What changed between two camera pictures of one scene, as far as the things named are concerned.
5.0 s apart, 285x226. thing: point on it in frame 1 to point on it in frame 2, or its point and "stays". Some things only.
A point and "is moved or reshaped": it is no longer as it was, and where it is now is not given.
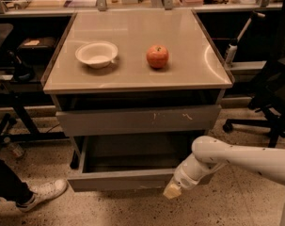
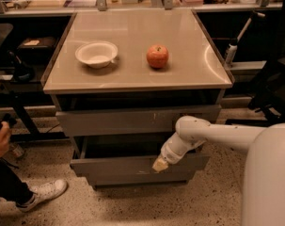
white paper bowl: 98,54 stays
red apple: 157,56 stays
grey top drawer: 165,121 stays
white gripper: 183,180 to 169,157
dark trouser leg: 7,184 stays
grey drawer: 129,164 is moved or reshaped
